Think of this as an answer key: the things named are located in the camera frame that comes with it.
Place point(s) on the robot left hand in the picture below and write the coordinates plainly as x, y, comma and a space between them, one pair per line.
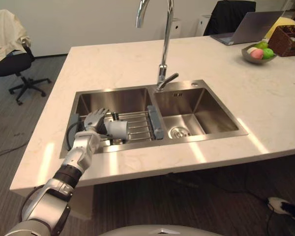
94, 120

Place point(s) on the white cup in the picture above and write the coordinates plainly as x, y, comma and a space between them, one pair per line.
116, 129

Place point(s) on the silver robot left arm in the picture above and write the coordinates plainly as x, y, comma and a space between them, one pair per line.
64, 177

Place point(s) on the steel sink drying rack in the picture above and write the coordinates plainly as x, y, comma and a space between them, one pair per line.
137, 125

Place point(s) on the stainless steel double sink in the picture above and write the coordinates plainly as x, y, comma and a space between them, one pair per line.
152, 115

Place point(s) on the round sink drain strainer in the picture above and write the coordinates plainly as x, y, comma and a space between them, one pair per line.
180, 132

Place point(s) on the black office chair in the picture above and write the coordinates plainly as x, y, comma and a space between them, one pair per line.
17, 71

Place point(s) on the chrome gooseneck faucet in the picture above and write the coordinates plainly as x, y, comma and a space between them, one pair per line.
162, 49

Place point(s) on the cream cloth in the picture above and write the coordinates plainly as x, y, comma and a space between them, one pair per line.
5, 34

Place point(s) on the dark chair back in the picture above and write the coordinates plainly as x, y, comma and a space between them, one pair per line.
229, 17

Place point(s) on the grey fruit bowl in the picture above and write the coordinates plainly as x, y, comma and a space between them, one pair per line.
258, 57

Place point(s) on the pink round fruit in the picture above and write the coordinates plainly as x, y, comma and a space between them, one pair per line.
256, 53

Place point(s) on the grey open laptop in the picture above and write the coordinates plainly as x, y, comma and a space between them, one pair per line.
248, 29

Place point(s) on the green pear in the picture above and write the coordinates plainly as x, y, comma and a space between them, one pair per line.
261, 45

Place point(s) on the green round fruit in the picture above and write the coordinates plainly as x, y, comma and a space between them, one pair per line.
268, 53

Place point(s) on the brown wicker basket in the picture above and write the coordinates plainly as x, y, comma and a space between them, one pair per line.
286, 40

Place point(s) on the black and white shoe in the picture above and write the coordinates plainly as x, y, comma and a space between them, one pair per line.
286, 207

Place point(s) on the yellow rounded object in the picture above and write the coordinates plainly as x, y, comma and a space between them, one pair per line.
282, 24

